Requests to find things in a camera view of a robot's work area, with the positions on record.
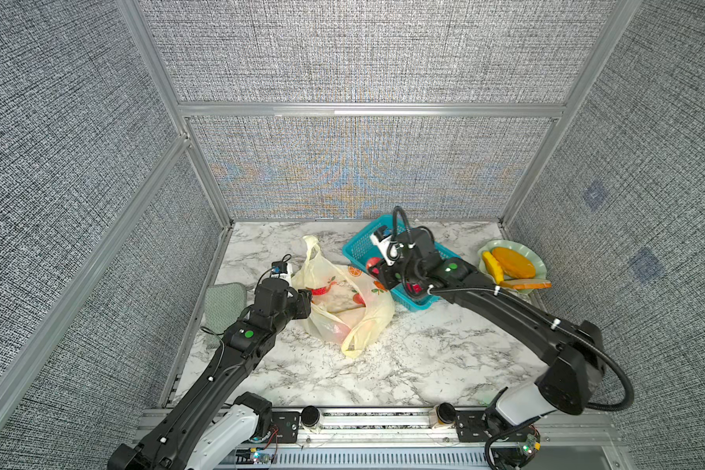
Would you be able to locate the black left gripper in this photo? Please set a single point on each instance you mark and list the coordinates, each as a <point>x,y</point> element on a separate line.
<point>302,302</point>

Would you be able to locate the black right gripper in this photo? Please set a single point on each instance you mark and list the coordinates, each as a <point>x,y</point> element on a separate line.
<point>384,275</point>

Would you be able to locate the translucent yellowish plastic bag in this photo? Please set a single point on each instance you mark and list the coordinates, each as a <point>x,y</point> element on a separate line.
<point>335,317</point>

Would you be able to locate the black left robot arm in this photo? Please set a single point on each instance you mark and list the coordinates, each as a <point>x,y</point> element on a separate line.
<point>191,436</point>

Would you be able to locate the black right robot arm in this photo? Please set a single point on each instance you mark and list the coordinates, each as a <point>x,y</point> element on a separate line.
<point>579,374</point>

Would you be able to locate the green waffle cloth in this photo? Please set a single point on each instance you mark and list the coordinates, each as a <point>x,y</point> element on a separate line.
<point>223,305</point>

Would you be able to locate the teal plastic basket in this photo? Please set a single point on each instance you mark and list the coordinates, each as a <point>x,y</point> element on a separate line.
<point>360,249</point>

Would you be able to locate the yellow banana toy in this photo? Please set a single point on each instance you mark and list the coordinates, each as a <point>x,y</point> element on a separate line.
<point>493,267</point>

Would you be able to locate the round orange bread toy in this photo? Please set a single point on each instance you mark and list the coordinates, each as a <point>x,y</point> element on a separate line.
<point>514,264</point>

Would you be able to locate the orange toast slice toy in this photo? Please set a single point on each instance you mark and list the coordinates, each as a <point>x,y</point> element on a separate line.
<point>526,284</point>

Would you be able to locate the light green scalloped plate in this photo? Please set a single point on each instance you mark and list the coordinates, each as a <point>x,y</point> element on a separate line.
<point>542,271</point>

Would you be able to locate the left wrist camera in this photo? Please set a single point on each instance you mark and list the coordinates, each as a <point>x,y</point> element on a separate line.
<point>282,270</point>

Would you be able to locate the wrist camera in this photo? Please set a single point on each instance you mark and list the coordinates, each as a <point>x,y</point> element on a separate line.
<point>384,240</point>
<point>282,270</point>

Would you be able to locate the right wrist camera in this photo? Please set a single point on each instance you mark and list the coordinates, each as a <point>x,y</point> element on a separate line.
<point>384,240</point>

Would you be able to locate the left black knob on rail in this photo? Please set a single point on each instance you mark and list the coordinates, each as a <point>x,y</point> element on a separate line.
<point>311,417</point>

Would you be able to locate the black knob on rail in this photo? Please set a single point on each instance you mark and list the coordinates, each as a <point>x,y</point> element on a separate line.
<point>444,414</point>
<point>311,417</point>

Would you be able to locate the right black knob on rail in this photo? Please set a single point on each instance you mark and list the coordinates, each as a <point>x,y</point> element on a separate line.
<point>444,414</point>

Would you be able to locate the aluminium front rail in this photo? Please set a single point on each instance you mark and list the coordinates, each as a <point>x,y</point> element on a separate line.
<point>405,438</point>

